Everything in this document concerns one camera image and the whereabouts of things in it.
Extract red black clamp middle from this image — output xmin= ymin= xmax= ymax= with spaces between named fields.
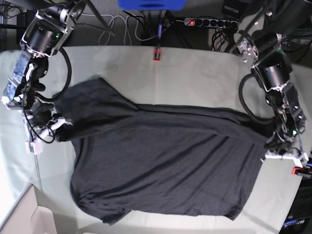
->
xmin=153 ymin=48 xmax=161 ymax=62

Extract black t-shirt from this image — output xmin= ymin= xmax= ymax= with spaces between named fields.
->
xmin=55 ymin=78 xmax=273 ymax=225

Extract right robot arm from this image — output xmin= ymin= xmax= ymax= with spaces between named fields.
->
xmin=1 ymin=0 xmax=86 ymax=127

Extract white cable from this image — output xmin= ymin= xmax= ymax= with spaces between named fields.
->
xmin=98 ymin=15 xmax=159 ymax=46

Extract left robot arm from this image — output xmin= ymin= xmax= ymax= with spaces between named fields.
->
xmin=230 ymin=0 xmax=312 ymax=154

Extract red black clamp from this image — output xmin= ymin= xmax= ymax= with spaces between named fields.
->
xmin=153 ymin=48 xmax=161 ymax=62
xmin=292 ymin=167 xmax=312 ymax=179

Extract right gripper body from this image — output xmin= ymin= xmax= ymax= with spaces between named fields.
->
xmin=1 ymin=94 xmax=54 ymax=129

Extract blue plastic box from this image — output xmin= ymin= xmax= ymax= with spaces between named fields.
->
xmin=118 ymin=0 xmax=186 ymax=10

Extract red black clamp right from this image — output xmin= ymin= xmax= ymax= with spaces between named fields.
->
xmin=292 ymin=167 xmax=312 ymax=179

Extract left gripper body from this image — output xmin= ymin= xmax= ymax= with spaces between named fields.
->
xmin=264 ymin=117 xmax=306 ymax=153

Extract black power strip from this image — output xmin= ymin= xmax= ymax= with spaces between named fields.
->
xmin=184 ymin=18 xmax=238 ymax=30

